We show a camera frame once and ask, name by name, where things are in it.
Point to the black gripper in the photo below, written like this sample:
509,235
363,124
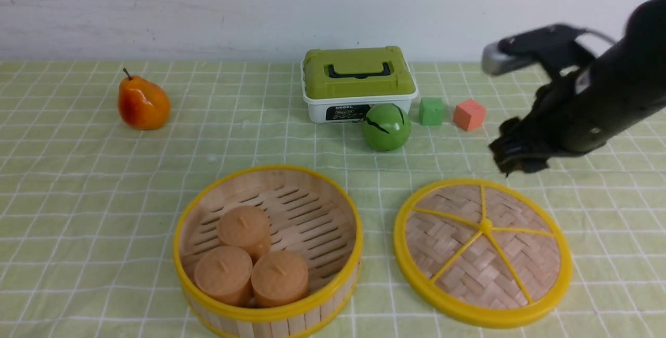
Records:
551,129

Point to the yellow woven bamboo steamer lid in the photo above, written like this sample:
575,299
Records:
482,253

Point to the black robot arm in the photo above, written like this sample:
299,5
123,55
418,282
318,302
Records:
589,99

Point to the yellow bamboo steamer basket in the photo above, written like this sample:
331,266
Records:
309,214

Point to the orange foam cube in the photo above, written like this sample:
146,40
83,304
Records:
469,115

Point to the green foam cube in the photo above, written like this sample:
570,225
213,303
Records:
431,111

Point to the green toy apple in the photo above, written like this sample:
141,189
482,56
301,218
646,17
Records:
386,127

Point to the green lidded white storage box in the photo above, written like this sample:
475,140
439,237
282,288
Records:
341,85

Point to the brown bun right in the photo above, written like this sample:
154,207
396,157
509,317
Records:
280,278

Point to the brown bun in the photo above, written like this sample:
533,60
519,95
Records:
224,274
280,278
246,227

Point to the brown bun top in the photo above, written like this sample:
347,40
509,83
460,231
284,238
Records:
246,227

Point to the brown bun left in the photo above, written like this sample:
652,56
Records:
224,274

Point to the orange toy pear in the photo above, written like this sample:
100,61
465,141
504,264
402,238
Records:
142,104

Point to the green checkered tablecloth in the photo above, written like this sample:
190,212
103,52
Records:
89,205

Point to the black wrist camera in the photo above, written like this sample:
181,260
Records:
553,46

